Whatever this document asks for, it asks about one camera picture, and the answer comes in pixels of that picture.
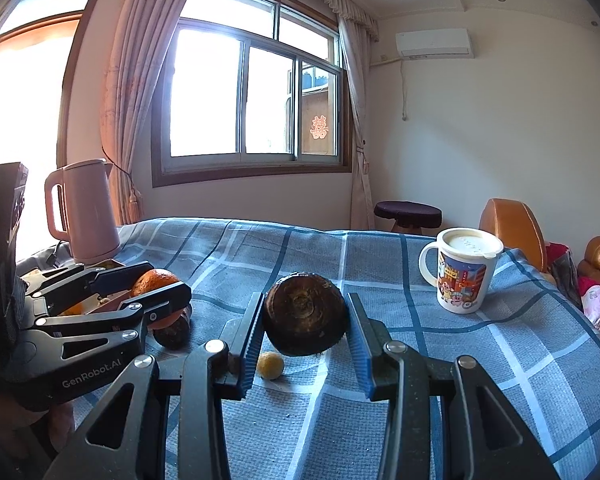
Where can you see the narrow pink curtain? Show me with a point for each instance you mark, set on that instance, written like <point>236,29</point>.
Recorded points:
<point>360,135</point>

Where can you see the large mandarin orange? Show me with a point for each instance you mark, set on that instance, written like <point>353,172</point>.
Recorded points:
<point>152,280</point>

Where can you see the wooden framed balcony door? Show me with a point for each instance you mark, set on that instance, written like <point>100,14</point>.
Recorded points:
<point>35,30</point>

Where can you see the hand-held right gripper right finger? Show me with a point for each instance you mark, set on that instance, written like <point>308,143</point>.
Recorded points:
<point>360,355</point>

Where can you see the curtain tieback tassel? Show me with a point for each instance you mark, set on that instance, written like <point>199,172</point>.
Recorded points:
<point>135,200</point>

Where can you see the dark round stool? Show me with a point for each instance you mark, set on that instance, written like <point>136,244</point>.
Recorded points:
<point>407,212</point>

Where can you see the white wall air conditioner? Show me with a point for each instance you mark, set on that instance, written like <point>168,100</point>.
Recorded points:
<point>434,42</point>

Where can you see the blue checked table cloth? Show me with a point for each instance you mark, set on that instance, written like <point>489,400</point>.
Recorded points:
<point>380,270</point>

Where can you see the white mug lid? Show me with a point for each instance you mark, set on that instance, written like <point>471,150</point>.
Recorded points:
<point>470,242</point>

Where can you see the pink electric kettle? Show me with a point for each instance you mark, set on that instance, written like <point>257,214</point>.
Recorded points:
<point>90,210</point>

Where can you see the tan leather armchair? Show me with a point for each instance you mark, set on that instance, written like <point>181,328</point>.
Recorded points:
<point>510,230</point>

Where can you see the white cartoon print mug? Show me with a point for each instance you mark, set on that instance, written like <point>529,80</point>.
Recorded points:
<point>465,285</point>

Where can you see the person's left hand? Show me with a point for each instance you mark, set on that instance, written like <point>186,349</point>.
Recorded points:
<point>60,422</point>

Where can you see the blackish water chestnut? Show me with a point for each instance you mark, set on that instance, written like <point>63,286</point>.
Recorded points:
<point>172,335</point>

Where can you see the sliding glass window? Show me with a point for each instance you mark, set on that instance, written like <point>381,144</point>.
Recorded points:
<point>205,95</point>

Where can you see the long pink curtain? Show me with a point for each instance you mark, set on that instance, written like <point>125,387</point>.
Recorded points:
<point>130,85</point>

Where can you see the grey cloth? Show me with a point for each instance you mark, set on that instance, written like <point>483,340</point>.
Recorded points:
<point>35,260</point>

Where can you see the red window decal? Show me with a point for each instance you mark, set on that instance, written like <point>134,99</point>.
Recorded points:
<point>318,127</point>

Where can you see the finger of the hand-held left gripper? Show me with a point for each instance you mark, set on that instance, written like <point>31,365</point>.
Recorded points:
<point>170,300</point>
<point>115,277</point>

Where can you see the dark brown water chestnut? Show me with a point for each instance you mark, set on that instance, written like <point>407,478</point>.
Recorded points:
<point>305,315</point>

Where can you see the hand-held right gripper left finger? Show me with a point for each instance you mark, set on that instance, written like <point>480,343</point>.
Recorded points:
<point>252,350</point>

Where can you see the small yellow-green citrus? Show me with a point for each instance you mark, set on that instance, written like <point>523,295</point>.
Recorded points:
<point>270,365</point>

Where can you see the ruffled pink curtain valance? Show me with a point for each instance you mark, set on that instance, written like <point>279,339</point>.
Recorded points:
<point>340,0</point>

